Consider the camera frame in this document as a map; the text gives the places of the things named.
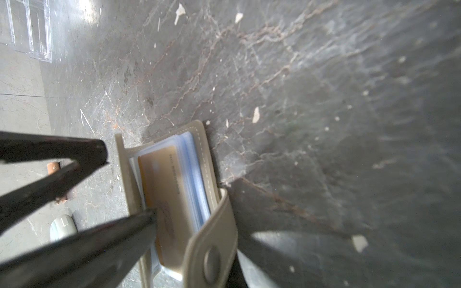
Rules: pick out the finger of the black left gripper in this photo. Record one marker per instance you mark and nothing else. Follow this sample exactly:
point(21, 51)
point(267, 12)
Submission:
point(66, 162)

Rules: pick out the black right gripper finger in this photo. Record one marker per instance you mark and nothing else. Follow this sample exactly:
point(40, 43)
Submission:
point(100, 257)

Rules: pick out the orange credit card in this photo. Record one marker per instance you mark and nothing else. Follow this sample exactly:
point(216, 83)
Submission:
point(164, 190)

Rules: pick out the white alarm clock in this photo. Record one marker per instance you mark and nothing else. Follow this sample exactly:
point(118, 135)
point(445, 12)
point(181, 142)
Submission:
point(62, 227)

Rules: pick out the clear acrylic organizer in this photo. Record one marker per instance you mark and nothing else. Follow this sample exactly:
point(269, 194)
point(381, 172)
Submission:
point(25, 27)

